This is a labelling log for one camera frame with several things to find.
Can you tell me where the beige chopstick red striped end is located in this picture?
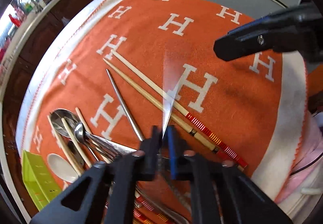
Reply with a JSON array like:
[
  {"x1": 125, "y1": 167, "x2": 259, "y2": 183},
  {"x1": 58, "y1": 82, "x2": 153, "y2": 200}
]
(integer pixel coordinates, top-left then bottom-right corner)
[{"x1": 112, "y1": 50, "x2": 248, "y2": 170}]

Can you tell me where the white ceramic soup spoon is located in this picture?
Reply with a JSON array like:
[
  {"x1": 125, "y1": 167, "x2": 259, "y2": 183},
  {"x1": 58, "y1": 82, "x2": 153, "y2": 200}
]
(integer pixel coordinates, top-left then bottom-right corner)
[{"x1": 47, "y1": 154, "x2": 78, "y2": 183}]

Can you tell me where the small steel spoon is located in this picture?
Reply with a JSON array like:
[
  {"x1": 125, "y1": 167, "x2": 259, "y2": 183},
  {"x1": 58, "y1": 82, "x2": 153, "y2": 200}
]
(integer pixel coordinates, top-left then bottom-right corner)
[{"x1": 74, "y1": 122, "x2": 99, "y2": 161}]

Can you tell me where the large steel spoon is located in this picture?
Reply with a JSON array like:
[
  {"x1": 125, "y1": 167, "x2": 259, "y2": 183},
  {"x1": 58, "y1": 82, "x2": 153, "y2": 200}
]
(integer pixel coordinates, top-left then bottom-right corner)
[{"x1": 50, "y1": 109, "x2": 135, "y2": 160}]

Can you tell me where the steel chopstick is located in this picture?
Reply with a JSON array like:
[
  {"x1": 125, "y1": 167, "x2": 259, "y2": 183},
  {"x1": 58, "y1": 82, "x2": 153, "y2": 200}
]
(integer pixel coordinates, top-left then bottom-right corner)
[{"x1": 106, "y1": 69, "x2": 145, "y2": 141}]

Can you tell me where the green plastic utensil tray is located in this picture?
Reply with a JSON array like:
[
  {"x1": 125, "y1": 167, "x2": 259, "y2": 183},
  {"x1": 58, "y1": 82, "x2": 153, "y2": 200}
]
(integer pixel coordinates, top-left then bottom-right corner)
[{"x1": 22, "y1": 150, "x2": 62, "y2": 211}]

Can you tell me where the orange H-pattern blanket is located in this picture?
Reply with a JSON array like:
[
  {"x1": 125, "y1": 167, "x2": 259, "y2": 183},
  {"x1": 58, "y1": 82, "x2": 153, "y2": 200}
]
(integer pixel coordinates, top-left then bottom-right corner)
[{"x1": 15, "y1": 0, "x2": 309, "y2": 224}]

